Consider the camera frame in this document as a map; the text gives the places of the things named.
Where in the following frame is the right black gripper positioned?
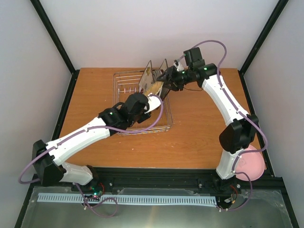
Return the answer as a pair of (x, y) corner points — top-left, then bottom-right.
(156, 66), (192, 92)

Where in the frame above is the square floral plate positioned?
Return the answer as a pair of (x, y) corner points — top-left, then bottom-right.
(158, 58), (171, 102)

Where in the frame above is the round woven bamboo plate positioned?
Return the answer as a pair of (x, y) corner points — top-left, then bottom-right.
(143, 81), (163, 96)

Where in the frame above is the square dark rimmed plate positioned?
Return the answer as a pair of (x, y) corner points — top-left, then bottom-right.
(138, 61), (153, 94)

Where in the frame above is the wire metal dish rack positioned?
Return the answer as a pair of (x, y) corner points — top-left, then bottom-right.
(113, 70), (173, 133)

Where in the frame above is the pink round plate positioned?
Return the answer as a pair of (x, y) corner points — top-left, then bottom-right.
(234, 152), (265, 181)

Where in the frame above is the round striped white plate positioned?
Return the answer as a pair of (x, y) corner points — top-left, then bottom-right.
(152, 69), (162, 83)

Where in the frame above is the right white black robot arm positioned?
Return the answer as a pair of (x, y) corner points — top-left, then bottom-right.
(157, 63), (258, 180)

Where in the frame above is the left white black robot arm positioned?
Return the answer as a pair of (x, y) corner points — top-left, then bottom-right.
(33, 107), (151, 191)

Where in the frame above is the left circuit board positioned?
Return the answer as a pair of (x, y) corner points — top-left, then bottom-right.
(90, 182), (105, 197)

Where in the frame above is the circuit board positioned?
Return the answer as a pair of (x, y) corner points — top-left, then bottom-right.
(224, 186), (238, 205)
(90, 182), (105, 197)

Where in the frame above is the right circuit board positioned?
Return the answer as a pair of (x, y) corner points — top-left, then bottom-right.
(224, 186), (238, 205)

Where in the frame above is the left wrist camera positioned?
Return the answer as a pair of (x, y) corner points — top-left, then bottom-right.
(122, 93), (162, 114)

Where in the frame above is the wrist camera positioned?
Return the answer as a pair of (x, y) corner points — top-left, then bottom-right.
(122, 93), (162, 114)
(175, 47), (205, 70)

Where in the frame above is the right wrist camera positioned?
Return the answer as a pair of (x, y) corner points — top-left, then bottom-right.
(175, 47), (205, 70)

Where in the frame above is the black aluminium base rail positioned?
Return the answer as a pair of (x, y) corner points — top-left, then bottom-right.
(33, 166), (285, 194)

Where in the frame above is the right black frame post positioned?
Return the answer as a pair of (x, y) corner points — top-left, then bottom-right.
(238, 0), (289, 76)

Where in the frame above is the black frame post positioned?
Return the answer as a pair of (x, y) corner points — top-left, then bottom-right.
(30, 0), (76, 75)
(238, 0), (289, 76)

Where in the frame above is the grey slotted cable duct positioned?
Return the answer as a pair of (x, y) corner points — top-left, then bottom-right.
(37, 193), (217, 207)

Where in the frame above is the left black frame post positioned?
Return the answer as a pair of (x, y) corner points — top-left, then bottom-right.
(30, 0), (76, 75)

